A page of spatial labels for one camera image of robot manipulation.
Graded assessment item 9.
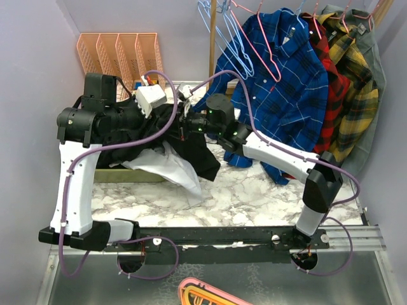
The blue plaid shirt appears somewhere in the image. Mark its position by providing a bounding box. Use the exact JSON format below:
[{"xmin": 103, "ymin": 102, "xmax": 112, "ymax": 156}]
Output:
[{"xmin": 192, "ymin": 8, "xmax": 329, "ymax": 186}]

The grey shirt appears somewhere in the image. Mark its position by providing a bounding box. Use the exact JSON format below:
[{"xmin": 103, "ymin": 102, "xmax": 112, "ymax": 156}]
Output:
[{"xmin": 321, "ymin": 4, "xmax": 386, "ymax": 175}]

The black shirt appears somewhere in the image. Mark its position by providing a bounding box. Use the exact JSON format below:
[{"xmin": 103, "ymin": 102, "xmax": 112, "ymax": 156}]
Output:
[{"xmin": 91, "ymin": 100, "xmax": 220, "ymax": 181}]

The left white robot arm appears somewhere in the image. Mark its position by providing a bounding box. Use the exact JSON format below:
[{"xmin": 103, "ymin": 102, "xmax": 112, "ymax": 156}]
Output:
[{"xmin": 38, "ymin": 72, "xmax": 146, "ymax": 251}]

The yellow plaid shirt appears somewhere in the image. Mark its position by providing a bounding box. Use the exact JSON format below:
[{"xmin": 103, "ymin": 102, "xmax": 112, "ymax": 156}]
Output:
[{"xmin": 317, "ymin": 12, "xmax": 378, "ymax": 163}]

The blue wire hanger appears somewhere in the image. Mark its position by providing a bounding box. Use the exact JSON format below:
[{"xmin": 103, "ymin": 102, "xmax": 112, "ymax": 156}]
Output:
[
  {"xmin": 197, "ymin": 1, "xmax": 254, "ymax": 80},
  {"xmin": 279, "ymin": 0, "xmax": 307, "ymax": 39}
]

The purple cable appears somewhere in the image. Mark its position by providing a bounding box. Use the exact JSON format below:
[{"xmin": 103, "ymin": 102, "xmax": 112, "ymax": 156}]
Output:
[
  {"xmin": 189, "ymin": 69, "xmax": 362, "ymax": 276},
  {"xmin": 59, "ymin": 69, "xmax": 181, "ymax": 281}
]

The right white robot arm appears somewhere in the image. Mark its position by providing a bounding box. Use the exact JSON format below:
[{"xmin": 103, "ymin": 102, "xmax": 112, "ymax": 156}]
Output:
[{"xmin": 176, "ymin": 93, "xmax": 343, "ymax": 248}]

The red plaid shirt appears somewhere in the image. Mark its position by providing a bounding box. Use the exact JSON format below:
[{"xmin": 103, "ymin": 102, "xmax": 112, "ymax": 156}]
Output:
[{"xmin": 300, "ymin": 13, "xmax": 350, "ymax": 154}]

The wooden clothes rack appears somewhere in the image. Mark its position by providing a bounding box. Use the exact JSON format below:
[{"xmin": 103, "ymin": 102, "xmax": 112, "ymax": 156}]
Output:
[{"xmin": 202, "ymin": 0, "xmax": 230, "ymax": 76}]

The aluminium frame rail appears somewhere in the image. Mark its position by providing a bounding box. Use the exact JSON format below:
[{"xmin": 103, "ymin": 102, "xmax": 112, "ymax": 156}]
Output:
[{"xmin": 38, "ymin": 224, "xmax": 403, "ymax": 304}]

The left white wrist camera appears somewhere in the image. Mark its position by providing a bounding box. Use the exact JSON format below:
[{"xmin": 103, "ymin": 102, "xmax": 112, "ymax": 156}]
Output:
[{"xmin": 135, "ymin": 85, "xmax": 167, "ymax": 118}]

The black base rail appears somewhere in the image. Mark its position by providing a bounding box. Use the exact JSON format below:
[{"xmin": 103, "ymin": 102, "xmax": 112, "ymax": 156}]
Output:
[{"xmin": 106, "ymin": 226, "xmax": 329, "ymax": 265}]

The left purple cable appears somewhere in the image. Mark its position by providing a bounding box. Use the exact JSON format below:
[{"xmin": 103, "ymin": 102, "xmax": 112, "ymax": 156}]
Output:
[{"xmin": 59, "ymin": 69, "xmax": 181, "ymax": 281}]

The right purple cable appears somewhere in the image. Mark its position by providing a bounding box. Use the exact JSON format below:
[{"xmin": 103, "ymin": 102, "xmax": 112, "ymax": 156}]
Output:
[{"xmin": 189, "ymin": 69, "xmax": 362, "ymax": 276}]

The pink perforated file organizer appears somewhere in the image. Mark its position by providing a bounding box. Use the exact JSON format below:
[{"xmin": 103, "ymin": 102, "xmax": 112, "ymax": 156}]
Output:
[{"xmin": 76, "ymin": 32, "xmax": 163, "ymax": 90}]

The pink orange object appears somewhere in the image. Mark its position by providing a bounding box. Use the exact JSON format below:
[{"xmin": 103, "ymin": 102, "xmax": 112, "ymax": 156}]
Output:
[{"xmin": 177, "ymin": 277, "xmax": 250, "ymax": 305}]

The green plastic basket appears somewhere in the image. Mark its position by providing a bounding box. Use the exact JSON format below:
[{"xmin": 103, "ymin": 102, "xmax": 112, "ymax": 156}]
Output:
[{"xmin": 94, "ymin": 168, "xmax": 165, "ymax": 183}]

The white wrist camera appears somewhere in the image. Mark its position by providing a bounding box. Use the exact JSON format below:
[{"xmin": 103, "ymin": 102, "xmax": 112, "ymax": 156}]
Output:
[
  {"xmin": 135, "ymin": 85, "xmax": 167, "ymax": 118},
  {"xmin": 177, "ymin": 83, "xmax": 193, "ymax": 112}
]

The pink wire hanger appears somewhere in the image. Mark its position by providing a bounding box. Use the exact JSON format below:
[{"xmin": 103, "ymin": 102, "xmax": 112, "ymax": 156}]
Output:
[{"xmin": 228, "ymin": 0, "xmax": 282, "ymax": 83}]

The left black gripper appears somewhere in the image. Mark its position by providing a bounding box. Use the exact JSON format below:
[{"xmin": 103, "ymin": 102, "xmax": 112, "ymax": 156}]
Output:
[{"xmin": 106, "ymin": 93, "xmax": 162, "ymax": 142}]

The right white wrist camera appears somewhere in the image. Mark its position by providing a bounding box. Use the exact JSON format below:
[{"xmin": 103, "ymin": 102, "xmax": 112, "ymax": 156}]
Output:
[{"xmin": 177, "ymin": 83, "xmax": 193, "ymax": 112}]

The white shirt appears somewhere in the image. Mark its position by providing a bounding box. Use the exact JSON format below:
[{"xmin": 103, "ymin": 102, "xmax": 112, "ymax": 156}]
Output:
[{"xmin": 109, "ymin": 141, "xmax": 204, "ymax": 206}]

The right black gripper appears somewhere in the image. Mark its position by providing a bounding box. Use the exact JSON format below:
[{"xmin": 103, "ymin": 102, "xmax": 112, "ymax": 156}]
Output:
[{"xmin": 160, "ymin": 103, "xmax": 222, "ymax": 142}]

